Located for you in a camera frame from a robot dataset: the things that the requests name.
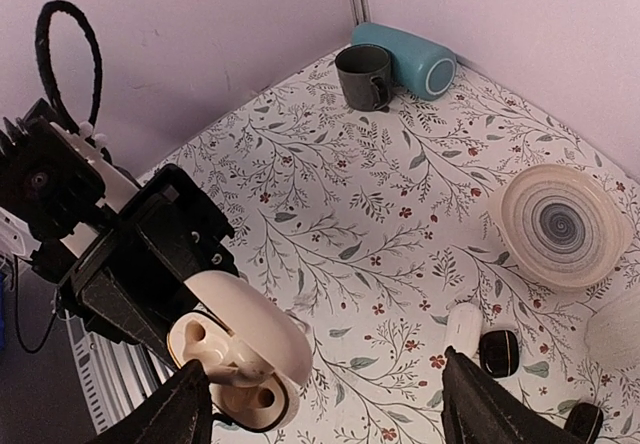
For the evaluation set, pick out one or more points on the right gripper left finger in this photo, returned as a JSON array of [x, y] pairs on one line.
[[180, 411]]

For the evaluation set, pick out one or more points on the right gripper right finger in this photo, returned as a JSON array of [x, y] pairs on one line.
[[477, 409]]

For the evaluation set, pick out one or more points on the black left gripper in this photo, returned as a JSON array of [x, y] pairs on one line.
[[129, 286]]

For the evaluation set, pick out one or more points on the beige earbud charging case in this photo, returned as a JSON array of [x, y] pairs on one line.
[[229, 306]]

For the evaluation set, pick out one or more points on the black glossy earbud case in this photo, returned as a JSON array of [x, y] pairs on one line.
[[499, 353]]

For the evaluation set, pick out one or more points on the white oval earbud case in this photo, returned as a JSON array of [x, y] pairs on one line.
[[463, 329]]

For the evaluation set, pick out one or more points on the small black earbud case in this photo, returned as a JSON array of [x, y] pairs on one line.
[[585, 422]]

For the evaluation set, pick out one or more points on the white ribbed vase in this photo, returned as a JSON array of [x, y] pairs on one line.
[[612, 334]]

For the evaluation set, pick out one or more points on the spiral patterned plate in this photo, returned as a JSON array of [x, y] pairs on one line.
[[560, 227]]

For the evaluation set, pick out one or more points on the floral patterned table mat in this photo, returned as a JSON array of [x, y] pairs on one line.
[[369, 227]]

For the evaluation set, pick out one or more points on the teal cylindrical speaker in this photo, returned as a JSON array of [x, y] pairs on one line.
[[423, 67]]

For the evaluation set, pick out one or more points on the dark grey mug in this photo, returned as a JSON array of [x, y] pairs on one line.
[[365, 75]]

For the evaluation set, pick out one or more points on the front aluminium rail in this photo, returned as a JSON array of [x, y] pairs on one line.
[[115, 378]]

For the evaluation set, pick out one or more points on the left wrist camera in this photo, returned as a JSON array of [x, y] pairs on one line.
[[58, 187]]

